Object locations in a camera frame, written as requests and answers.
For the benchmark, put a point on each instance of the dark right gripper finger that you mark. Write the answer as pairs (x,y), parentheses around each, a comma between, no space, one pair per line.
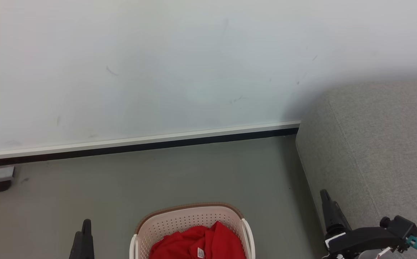
(333,217)

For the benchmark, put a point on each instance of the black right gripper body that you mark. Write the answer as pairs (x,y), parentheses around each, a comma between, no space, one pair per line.
(365,238)

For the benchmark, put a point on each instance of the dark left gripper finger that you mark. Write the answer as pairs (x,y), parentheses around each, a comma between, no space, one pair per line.
(76,250)
(87,239)

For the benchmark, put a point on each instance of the red garment with white panel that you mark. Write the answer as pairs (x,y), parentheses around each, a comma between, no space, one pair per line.
(194,242)

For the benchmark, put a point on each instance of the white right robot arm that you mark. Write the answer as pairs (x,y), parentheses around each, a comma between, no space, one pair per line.
(370,255)

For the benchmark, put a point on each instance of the grey fabric sofa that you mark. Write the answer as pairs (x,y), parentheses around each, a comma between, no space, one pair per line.
(381,144)

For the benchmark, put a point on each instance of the white perforated laundry basket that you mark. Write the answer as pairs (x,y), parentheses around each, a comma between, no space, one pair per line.
(187,219)

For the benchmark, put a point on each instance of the white and black baseboard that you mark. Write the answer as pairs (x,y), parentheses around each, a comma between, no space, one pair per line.
(140,142)

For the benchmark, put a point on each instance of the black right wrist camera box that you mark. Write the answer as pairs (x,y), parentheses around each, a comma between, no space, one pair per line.
(402,227)

